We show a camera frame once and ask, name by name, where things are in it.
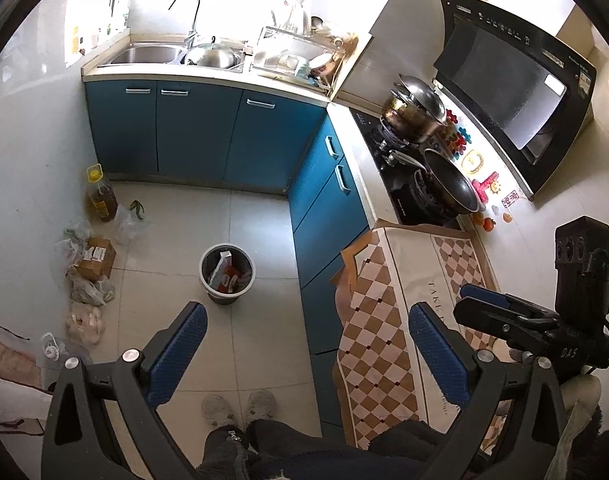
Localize cooking oil bottle yellow cap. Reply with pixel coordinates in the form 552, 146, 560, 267
87, 164, 118, 222

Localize pink meat bag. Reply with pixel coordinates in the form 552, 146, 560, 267
66, 302, 106, 346

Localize person's leg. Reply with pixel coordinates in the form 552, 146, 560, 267
244, 419, 452, 480
197, 425, 255, 480

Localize clear plastic bag pink contents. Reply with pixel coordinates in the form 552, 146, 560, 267
54, 240, 82, 267

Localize checkered brown white mat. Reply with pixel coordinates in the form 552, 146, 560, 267
331, 226, 500, 448

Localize steel wok lid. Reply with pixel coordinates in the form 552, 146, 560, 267
184, 42, 240, 69

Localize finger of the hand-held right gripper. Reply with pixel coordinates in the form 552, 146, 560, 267
453, 298, 547, 350
459, 283, 559, 322

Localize plastic bag with greens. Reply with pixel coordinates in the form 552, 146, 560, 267
60, 220, 92, 248

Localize black range hood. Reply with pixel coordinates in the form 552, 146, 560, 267
433, 0, 597, 202

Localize black glass gas stove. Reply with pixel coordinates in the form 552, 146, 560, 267
349, 107, 467, 226

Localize steel kitchen sink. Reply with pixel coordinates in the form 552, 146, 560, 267
98, 41, 248, 74

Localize black frying pan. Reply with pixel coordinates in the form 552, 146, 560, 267
388, 147, 480, 214

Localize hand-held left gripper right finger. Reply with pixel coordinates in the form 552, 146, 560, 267
408, 301, 567, 480

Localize chrome faucet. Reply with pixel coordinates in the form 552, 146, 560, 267
168, 0, 201, 52

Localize colourful wall stickers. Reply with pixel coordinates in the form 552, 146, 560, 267
437, 107, 527, 234

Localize brown cardboard box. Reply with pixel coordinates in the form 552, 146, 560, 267
74, 236, 116, 281

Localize person's left leg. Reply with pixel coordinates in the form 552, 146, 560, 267
197, 425, 255, 480

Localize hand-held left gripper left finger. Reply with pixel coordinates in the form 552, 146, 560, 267
40, 301, 208, 480

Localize person's right leg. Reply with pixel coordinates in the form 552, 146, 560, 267
244, 419, 452, 480

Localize steel pot with lid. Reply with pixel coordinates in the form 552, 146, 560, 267
381, 74, 447, 144

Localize metal dish rack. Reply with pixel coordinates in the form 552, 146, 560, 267
252, 7, 357, 93

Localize patterned ceramic bowl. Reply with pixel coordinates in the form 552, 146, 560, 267
309, 52, 336, 79

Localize grey slipper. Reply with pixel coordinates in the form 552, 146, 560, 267
247, 389, 278, 418
202, 394, 238, 428

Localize crumpled plastic bag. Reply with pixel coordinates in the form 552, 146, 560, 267
67, 267, 115, 306

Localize white carton box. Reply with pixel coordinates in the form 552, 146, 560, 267
210, 251, 234, 285

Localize white trash bin black liner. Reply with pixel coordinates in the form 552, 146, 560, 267
199, 243, 255, 306

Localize blue cabinet door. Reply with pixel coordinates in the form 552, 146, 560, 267
86, 81, 159, 176
301, 225, 380, 356
287, 114, 346, 233
156, 84, 244, 182
223, 91, 331, 193
292, 156, 371, 288

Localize pink floor mat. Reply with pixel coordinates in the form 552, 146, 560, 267
0, 317, 50, 391

